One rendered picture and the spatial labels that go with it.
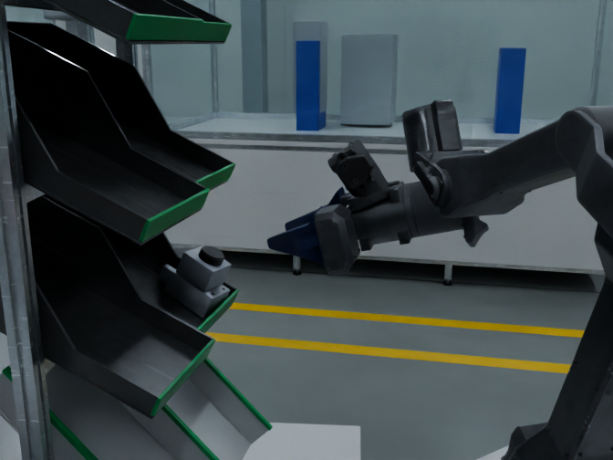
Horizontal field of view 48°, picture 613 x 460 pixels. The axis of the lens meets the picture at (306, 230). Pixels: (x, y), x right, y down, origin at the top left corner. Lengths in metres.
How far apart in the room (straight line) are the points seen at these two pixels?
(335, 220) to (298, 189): 3.84
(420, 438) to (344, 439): 1.67
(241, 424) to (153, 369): 0.28
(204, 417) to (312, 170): 3.59
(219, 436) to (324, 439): 0.33
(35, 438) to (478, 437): 2.40
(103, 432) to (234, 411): 0.22
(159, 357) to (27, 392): 0.13
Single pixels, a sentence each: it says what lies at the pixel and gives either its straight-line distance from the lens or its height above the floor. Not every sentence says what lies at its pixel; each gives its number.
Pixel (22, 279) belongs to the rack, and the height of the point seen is 1.32.
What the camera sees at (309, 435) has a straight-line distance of 1.23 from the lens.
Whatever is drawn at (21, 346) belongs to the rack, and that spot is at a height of 1.26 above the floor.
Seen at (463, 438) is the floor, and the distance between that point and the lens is 2.91.
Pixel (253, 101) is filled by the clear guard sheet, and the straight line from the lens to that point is 4.50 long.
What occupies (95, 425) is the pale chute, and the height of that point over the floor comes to 1.12.
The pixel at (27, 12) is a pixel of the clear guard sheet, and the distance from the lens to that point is 6.74.
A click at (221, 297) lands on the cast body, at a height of 1.22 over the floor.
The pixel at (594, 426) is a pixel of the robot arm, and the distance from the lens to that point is 0.53.
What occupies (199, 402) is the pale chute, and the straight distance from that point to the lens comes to 0.94.
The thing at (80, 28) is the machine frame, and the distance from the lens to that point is 2.12.
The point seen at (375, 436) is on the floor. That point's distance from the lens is 2.87.
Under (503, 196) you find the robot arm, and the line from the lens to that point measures 0.62.
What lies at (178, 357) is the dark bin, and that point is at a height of 1.20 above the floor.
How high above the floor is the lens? 1.51
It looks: 15 degrees down
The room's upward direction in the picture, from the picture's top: straight up
